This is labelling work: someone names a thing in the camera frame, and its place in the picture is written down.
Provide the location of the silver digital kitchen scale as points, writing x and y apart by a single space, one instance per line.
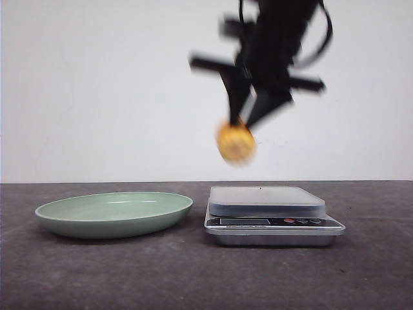
269 216

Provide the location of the yellow corn cob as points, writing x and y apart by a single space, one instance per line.
235 143

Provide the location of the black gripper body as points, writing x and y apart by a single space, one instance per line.
269 46

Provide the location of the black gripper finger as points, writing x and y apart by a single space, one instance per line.
267 101
237 85

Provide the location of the pale green plate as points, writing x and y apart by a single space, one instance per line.
114 214

